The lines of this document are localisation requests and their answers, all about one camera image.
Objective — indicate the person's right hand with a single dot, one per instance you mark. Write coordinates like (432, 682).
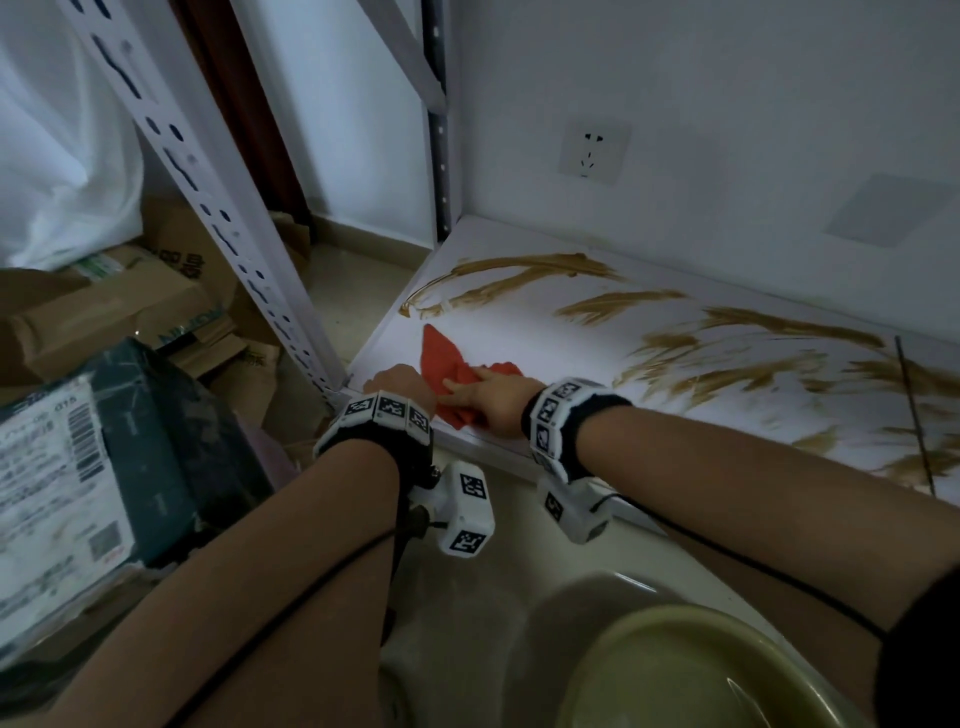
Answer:
(495, 401)

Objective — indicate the person's left hand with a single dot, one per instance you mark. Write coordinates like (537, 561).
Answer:
(401, 381)

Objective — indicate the red cleaning cloth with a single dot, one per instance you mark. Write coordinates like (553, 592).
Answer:
(439, 360)

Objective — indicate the white metal shelf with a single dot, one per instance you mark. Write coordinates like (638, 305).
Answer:
(540, 337)

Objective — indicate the dark green labelled box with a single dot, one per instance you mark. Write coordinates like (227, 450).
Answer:
(165, 450)

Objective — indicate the person's left forearm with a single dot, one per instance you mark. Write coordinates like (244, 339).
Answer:
(262, 585)

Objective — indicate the person's right forearm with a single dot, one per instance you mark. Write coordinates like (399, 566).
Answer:
(750, 510)

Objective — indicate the black left wristband with markers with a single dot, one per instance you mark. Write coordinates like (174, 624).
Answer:
(386, 427)

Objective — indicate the black wristband with markers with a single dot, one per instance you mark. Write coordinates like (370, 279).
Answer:
(386, 427)
(562, 420)

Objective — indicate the black right wristband with markers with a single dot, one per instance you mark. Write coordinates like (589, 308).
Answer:
(562, 420)

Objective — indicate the pile of cardboard boxes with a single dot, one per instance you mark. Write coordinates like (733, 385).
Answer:
(97, 307)

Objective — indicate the yellow plastic basin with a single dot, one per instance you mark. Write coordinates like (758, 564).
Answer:
(690, 675)

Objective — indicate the white curtain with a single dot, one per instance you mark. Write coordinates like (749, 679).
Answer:
(60, 135)

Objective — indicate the white wall socket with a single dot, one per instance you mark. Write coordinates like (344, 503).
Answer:
(594, 150)

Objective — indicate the blank white wall plate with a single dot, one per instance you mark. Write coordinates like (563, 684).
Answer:
(889, 210)

